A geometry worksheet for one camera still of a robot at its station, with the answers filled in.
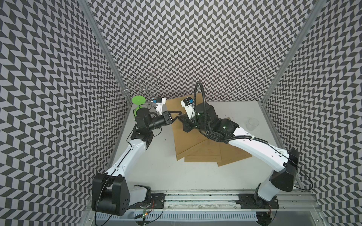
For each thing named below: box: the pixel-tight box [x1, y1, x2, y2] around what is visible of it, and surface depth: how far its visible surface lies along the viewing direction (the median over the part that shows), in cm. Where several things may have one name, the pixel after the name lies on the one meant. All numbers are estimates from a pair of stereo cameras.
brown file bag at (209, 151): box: [184, 138, 222, 162], surface depth 90 cm
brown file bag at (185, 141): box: [165, 97, 208, 161], surface depth 71 cm
